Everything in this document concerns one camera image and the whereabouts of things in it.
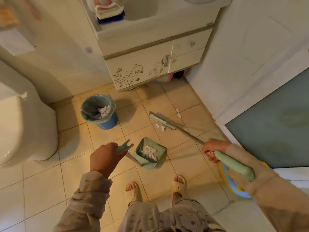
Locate person's left hand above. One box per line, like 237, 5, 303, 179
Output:
90, 142, 128, 179

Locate pink container under cabinet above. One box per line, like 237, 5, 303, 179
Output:
156, 73, 174, 84

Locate white wall tissue holder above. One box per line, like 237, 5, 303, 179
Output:
0, 28, 37, 56

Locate beige right slipper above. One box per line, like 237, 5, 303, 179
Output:
172, 175, 188, 194

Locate beige left slipper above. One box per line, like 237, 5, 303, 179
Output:
124, 182, 143, 206

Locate green trash bag liner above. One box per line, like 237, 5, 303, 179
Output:
80, 95, 117, 125

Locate crumpled paper waste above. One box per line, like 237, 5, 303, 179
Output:
97, 105, 112, 119

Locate white and blue scrub sponge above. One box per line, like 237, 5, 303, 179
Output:
94, 2, 126, 25

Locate person's right forearm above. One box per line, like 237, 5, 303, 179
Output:
225, 144, 309, 232

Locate blue and yellow plastic stool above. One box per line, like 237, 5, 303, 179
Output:
218, 160, 271, 199

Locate green long-handled dustpan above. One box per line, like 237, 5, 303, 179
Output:
117, 138, 167, 170

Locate patterned pajama pants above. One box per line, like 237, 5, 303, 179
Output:
117, 199, 227, 232

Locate paper scraps pile in dustpan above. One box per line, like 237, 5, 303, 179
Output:
141, 146, 157, 160

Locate white toilet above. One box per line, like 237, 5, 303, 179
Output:
0, 60, 58, 167

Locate green broom with metal shaft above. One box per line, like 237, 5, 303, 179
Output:
149, 111, 255, 181

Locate person's right hand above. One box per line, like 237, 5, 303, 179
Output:
201, 139, 232, 164

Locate white sink basin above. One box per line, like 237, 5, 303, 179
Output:
121, 0, 160, 21

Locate orange cloth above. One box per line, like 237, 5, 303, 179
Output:
0, 4, 20, 27

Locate beige slipper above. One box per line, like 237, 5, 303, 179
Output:
172, 175, 188, 194
124, 182, 143, 206

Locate white vanity cabinet floral print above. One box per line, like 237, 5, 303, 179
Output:
79, 0, 233, 92

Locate frosted glass door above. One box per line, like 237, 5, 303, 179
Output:
225, 68, 309, 169

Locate blue trash bin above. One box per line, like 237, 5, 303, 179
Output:
93, 111, 119, 130

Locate person's left forearm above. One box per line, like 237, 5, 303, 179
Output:
53, 171, 113, 232

